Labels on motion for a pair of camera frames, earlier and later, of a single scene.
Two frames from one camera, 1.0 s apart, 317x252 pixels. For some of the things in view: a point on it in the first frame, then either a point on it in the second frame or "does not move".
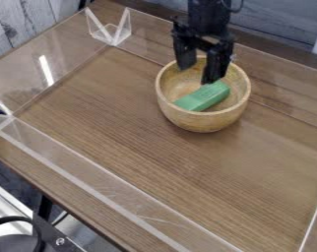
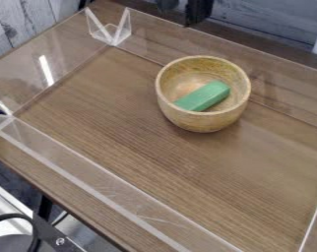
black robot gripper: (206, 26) -> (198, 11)
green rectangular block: (204, 96) does not move
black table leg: (45, 208) does not move
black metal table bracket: (53, 239) does not move
